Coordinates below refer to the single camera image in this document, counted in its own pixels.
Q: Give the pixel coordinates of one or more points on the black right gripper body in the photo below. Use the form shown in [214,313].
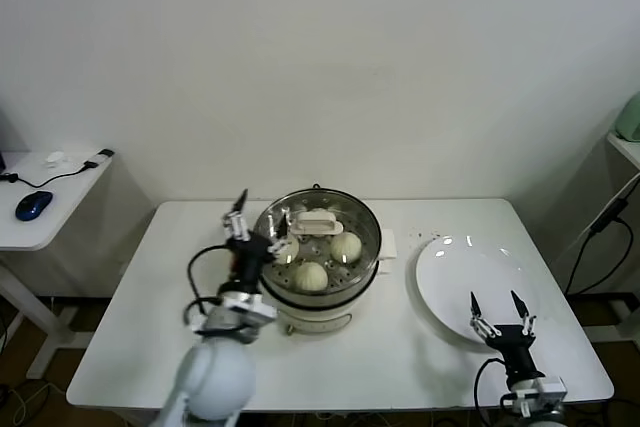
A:
[517,354]

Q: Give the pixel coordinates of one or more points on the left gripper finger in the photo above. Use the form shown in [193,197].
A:
[282,245]
[237,224]

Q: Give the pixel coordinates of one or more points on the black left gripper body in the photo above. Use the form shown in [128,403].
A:
[247,259]

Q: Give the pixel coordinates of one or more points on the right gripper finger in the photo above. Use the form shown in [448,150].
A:
[482,327]
[528,324]

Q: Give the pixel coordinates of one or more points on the glass pot lid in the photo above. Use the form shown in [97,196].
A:
[317,224]

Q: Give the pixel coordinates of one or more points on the stainless steel steamer basket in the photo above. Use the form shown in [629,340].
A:
[372,257]

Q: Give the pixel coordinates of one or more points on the white round plate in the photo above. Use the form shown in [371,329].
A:
[480,272]

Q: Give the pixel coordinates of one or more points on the white side table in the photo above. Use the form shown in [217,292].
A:
[45,232]

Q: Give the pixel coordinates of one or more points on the white crumpled tissue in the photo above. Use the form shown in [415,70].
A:
[56,159]

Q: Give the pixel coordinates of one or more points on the white desk with appliance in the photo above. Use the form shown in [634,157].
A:
[627,147]

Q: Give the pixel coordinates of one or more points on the blue computer mouse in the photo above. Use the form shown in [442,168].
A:
[32,204]

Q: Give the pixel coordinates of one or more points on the pale green appliance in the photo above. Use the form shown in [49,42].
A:
[631,119]

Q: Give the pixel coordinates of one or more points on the dark monitor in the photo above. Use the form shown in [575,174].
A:
[2,142]

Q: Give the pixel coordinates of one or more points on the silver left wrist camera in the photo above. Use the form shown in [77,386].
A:
[247,304]

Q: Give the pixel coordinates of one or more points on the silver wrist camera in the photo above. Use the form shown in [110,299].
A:
[542,394]
[247,304]

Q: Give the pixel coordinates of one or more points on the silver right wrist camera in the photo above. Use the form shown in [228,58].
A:
[542,394]

